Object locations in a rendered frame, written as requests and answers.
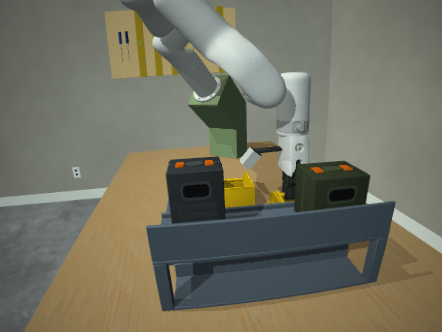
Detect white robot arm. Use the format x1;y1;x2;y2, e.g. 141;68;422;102
119;0;311;134

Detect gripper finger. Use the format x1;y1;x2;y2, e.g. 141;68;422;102
284;160;301;200
282;171;287;193

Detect dark grey case with handle slot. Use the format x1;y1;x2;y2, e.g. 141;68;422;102
166;156;225;224

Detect dark green case with orange latches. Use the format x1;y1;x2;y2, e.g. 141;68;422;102
294;161;370;212

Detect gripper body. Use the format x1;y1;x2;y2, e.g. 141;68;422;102
276;130;309;177

